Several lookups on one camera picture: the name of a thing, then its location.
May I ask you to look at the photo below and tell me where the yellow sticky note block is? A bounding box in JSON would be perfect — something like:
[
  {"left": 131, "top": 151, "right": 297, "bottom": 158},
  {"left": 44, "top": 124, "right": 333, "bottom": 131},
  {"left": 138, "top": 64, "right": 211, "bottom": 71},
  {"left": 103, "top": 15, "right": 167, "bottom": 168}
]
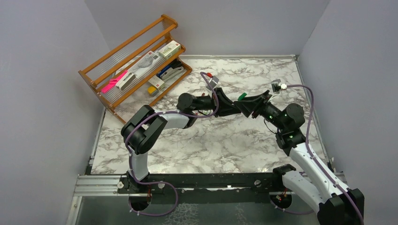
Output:
[{"left": 147, "top": 86, "right": 159, "bottom": 96}]

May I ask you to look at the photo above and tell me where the white green box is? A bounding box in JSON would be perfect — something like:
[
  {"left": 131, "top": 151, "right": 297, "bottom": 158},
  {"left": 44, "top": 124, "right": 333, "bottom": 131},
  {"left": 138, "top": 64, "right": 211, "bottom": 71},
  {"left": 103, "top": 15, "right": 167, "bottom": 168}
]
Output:
[{"left": 159, "top": 40, "right": 181, "bottom": 60}]

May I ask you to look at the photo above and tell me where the small white red box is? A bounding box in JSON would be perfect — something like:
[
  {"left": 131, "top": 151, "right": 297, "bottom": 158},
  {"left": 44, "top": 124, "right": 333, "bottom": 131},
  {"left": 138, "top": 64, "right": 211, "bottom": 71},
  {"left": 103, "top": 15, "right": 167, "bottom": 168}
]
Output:
[{"left": 148, "top": 76, "right": 165, "bottom": 91}]

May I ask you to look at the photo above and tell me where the aluminium frame rail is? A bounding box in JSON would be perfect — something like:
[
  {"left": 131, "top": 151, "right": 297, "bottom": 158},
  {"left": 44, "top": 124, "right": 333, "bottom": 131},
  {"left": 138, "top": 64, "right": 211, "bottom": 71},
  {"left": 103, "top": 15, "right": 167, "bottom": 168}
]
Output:
[{"left": 73, "top": 175, "right": 123, "bottom": 197}]

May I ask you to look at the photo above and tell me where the wooden shelf rack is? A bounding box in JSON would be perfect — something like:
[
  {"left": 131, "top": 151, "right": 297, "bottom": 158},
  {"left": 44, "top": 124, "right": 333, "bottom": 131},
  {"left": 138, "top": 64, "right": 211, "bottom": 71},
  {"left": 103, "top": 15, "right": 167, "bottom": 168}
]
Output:
[{"left": 79, "top": 15, "right": 192, "bottom": 124}]

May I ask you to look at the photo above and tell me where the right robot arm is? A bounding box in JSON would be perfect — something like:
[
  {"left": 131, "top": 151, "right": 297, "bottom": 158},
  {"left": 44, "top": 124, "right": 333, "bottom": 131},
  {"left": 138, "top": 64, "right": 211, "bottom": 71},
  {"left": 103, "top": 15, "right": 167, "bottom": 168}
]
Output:
[{"left": 233, "top": 94, "right": 364, "bottom": 225}]

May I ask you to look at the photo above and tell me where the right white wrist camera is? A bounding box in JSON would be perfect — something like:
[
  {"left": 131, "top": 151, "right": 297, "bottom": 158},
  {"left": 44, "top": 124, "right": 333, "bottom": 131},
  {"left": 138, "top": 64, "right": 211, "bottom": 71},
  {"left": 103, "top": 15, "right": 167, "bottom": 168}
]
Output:
[{"left": 271, "top": 79, "right": 287, "bottom": 95}]

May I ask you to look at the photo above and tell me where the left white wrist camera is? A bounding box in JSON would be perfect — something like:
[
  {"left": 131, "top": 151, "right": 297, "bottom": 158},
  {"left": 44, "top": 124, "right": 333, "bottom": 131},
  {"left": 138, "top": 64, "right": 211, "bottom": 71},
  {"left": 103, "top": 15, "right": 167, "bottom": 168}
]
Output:
[{"left": 207, "top": 76, "right": 219, "bottom": 92}]

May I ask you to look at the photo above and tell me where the blue black stapler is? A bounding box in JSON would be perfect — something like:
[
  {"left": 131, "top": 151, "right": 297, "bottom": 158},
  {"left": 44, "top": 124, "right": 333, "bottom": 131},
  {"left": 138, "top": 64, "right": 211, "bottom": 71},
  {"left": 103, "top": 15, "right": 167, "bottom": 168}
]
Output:
[{"left": 156, "top": 59, "right": 183, "bottom": 81}]

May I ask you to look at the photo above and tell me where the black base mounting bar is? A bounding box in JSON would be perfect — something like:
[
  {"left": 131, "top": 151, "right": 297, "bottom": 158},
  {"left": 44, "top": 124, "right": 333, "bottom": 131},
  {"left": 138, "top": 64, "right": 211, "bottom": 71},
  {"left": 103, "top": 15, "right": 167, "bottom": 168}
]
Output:
[{"left": 117, "top": 172, "right": 286, "bottom": 194}]

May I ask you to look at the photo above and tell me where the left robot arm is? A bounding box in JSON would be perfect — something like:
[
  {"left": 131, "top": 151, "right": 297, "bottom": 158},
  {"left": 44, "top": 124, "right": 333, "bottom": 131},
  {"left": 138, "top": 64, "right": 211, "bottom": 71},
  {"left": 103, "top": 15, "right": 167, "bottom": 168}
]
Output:
[{"left": 121, "top": 88, "right": 241, "bottom": 193}]

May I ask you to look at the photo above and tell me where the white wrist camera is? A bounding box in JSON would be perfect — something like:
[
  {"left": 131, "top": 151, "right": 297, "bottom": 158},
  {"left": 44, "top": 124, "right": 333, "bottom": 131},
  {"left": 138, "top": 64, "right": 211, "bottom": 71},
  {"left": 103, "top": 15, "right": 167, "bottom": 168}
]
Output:
[
  {"left": 271, "top": 79, "right": 287, "bottom": 95},
  {"left": 207, "top": 76, "right": 219, "bottom": 92}
]

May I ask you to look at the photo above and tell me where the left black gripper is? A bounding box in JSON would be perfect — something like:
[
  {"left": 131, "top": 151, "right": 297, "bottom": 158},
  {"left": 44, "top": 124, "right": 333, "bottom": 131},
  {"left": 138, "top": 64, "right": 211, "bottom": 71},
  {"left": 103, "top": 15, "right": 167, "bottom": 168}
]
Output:
[{"left": 192, "top": 87, "right": 241, "bottom": 117}]

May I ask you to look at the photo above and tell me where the pink highlighter pack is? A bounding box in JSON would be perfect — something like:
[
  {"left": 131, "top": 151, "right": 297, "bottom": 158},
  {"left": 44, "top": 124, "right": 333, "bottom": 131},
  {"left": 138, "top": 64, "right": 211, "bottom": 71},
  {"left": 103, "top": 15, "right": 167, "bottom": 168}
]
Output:
[{"left": 101, "top": 70, "right": 128, "bottom": 93}]

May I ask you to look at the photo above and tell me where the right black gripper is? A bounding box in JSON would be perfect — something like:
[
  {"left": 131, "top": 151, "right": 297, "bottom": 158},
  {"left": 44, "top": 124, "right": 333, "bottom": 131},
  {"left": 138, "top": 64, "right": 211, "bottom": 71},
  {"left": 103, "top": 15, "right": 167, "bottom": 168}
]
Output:
[{"left": 235, "top": 90, "right": 288, "bottom": 131}]

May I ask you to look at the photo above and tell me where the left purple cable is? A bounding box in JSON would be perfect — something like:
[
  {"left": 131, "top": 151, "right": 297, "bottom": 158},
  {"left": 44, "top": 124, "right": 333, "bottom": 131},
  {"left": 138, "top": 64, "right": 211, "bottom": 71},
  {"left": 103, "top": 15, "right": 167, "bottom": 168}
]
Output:
[{"left": 124, "top": 71, "right": 220, "bottom": 217}]

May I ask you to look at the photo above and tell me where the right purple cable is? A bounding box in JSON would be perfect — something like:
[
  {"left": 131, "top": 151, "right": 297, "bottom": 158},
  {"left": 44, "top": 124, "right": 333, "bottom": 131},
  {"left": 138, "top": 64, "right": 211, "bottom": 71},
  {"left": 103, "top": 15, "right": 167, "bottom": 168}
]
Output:
[{"left": 269, "top": 84, "right": 365, "bottom": 225}]

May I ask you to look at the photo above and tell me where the long white package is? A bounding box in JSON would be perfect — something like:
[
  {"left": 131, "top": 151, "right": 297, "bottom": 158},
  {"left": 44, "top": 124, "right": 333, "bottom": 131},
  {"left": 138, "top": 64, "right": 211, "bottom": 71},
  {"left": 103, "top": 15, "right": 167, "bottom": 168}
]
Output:
[{"left": 127, "top": 51, "right": 164, "bottom": 78}]

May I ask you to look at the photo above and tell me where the purple cable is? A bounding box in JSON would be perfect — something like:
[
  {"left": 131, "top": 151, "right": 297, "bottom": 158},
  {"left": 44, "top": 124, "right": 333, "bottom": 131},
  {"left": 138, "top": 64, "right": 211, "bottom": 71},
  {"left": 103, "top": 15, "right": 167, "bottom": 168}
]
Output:
[
  {"left": 124, "top": 71, "right": 220, "bottom": 217},
  {"left": 269, "top": 84, "right": 365, "bottom": 225}
]

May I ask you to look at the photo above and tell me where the white black box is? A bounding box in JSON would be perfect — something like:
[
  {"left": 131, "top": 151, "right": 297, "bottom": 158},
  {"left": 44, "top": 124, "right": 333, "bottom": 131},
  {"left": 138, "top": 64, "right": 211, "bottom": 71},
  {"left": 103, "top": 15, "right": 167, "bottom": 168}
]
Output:
[{"left": 116, "top": 71, "right": 136, "bottom": 90}]

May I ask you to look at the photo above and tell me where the green pen cap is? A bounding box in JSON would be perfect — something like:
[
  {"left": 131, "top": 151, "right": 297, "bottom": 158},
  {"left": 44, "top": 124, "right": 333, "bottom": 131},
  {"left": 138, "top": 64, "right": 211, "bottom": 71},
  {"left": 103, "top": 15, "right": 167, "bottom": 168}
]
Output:
[{"left": 237, "top": 92, "right": 247, "bottom": 101}]

